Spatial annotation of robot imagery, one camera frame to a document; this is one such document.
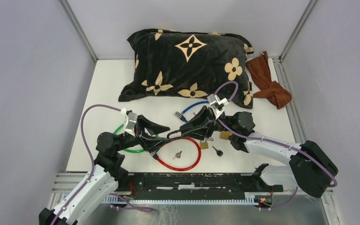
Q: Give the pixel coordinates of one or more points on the black floral pillow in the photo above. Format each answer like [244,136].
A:
[189,65]

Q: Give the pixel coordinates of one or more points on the blue cable lock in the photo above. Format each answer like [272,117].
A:
[180,115]

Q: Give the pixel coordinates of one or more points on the brown cloth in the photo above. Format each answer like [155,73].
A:
[269,89]

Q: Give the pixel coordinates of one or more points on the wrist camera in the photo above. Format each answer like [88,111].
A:
[218,105]
[130,123]

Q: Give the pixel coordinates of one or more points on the red lock keys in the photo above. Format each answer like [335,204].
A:
[177,155]

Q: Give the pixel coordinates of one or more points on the large brass padlock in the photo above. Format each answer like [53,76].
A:
[225,135]

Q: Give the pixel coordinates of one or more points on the green cable lock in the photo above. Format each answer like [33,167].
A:
[117,130]

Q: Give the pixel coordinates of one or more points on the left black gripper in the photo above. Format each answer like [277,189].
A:
[147,139]

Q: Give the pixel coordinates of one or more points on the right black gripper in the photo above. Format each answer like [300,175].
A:
[201,132]

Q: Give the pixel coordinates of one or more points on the small brass padlock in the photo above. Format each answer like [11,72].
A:
[204,145]

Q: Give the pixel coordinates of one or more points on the black padlock key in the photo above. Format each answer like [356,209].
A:
[218,152]

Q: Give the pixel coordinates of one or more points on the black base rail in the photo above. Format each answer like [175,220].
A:
[194,186]

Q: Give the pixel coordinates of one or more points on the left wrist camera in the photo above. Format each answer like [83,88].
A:
[130,123]

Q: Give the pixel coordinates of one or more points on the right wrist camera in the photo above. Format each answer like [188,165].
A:
[218,105]

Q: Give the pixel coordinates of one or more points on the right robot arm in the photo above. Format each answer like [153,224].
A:
[304,165]

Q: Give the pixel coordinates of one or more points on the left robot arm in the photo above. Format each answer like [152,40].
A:
[106,171]

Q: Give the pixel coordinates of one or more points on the red cable lock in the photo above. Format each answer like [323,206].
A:
[190,157]

